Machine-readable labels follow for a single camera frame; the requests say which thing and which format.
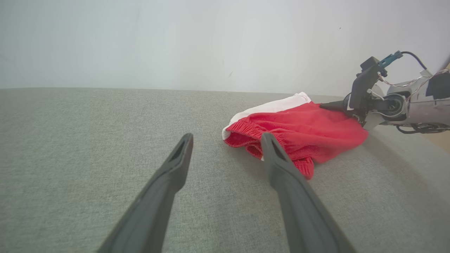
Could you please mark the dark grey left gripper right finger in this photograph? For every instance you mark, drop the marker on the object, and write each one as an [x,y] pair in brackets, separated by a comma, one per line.
[302,218]

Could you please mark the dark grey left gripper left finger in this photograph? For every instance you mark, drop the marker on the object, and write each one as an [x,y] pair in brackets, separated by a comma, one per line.
[154,211]

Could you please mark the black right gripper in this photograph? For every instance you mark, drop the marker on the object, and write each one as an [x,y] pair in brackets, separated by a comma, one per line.
[362,91]

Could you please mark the red shorts with white stripes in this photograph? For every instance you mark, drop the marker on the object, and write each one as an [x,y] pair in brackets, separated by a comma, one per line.
[309,130]

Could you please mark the grey fabric sofa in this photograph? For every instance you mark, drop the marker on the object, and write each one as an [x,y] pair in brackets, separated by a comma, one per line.
[105,140]

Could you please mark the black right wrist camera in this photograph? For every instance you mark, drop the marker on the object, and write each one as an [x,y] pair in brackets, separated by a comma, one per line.
[369,64]

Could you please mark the teal right camera connector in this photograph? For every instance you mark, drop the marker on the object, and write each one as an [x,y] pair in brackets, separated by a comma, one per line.
[390,59]

